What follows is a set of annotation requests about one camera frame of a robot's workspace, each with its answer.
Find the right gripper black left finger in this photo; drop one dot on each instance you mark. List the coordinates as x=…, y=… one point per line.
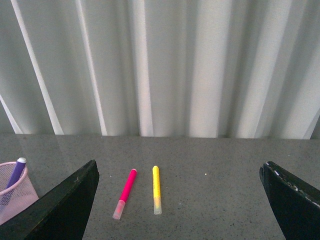
x=61, y=214

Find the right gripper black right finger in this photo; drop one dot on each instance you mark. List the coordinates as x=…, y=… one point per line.
x=294, y=202

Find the pink highlighter pen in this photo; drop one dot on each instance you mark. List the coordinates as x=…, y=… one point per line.
x=124, y=195

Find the purple highlighter pen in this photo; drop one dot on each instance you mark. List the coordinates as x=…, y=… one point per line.
x=14, y=178

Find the pink mesh pen cup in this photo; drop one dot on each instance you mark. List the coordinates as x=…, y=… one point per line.
x=19, y=196

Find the yellow highlighter pen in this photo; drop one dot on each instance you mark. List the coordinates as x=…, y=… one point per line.
x=157, y=205

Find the white pleated curtain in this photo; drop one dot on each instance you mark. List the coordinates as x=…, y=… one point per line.
x=161, y=68

